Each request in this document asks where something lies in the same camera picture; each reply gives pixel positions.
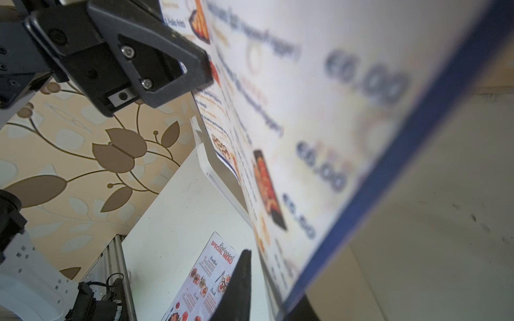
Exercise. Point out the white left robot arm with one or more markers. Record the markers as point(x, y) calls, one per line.
point(30, 286)

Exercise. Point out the white Dim Sum Inn menu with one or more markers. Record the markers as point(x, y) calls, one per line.
point(316, 106)

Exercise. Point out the pink special menu sheet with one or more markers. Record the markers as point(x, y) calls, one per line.
point(206, 283)

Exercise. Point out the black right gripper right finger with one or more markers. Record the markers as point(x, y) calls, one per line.
point(303, 311)

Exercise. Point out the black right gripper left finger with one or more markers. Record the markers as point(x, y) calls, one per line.
point(236, 302)

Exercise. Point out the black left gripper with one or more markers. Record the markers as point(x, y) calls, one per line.
point(109, 49)

